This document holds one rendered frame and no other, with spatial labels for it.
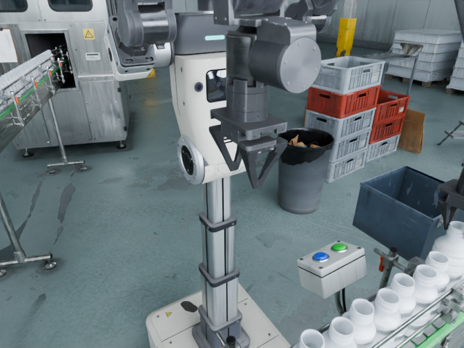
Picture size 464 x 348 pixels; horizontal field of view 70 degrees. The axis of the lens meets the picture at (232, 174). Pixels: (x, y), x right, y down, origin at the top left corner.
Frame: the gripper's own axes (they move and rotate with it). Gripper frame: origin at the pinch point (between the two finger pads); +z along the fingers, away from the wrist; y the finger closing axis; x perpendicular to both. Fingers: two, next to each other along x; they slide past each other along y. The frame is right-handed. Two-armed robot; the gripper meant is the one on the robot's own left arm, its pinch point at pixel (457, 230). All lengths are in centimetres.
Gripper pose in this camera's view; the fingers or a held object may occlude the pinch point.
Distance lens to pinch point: 84.0
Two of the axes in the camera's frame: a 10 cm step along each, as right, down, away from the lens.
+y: -5.2, -3.9, 7.6
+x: -8.5, 2.4, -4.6
